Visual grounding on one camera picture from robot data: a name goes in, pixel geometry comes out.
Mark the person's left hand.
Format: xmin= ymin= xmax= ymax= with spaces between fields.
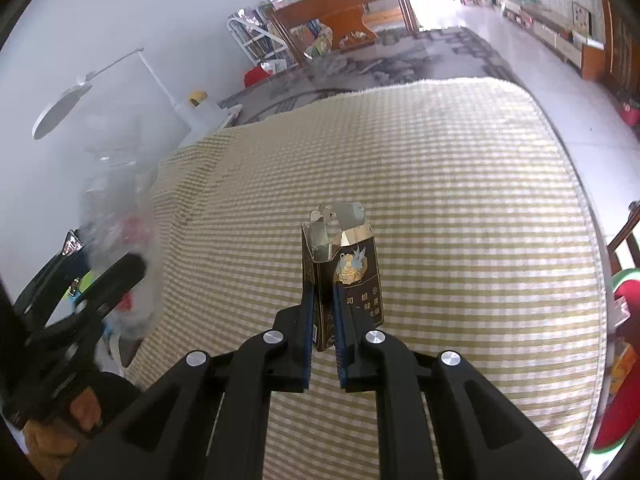
xmin=22 ymin=385 xmax=109 ymax=464

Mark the yellow flat box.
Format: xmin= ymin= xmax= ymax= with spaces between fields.
xmin=606 ymin=339 xmax=639 ymax=397

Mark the clear plastic bottle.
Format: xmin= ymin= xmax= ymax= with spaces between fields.
xmin=75 ymin=172 xmax=163 ymax=356

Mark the striped table mat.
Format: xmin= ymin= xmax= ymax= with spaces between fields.
xmin=122 ymin=77 xmax=609 ymax=480

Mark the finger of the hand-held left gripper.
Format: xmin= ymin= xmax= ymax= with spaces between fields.
xmin=12 ymin=231 xmax=96 ymax=331
xmin=42 ymin=252 xmax=148 ymax=347

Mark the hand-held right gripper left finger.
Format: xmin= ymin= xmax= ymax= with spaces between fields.
xmin=57 ymin=287 xmax=317 ymax=480

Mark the small framed picture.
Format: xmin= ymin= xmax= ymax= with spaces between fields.
xmin=571 ymin=2 xmax=593 ymax=36

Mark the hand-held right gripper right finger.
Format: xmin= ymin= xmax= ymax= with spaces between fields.
xmin=332 ymin=282 xmax=583 ymax=480

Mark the white desk lamp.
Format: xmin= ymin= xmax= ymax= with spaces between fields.
xmin=31 ymin=47 xmax=244 ymax=150

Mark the wooden television cabinet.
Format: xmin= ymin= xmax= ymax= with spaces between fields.
xmin=502 ymin=0 xmax=606 ymax=81

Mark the dark cigarette pack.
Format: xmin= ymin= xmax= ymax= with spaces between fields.
xmin=300 ymin=201 xmax=385 ymax=352

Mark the wooden chair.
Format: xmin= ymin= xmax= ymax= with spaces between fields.
xmin=607 ymin=200 xmax=640 ymax=277

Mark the red basin green rim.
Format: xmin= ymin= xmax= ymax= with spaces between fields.
xmin=592 ymin=268 xmax=640 ymax=456

